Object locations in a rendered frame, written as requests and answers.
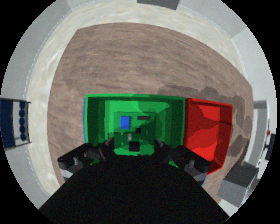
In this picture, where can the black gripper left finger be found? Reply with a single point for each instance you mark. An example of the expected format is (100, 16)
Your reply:
(74, 160)

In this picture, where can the green circuit board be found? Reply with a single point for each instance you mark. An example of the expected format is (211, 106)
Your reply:
(134, 133)

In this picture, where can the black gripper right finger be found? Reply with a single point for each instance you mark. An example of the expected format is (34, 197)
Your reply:
(193, 164)

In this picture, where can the green open-top bin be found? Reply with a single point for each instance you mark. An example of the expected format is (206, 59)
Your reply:
(100, 108)

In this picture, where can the red open-top bin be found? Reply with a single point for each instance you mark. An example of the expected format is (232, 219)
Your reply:
(210, 130)

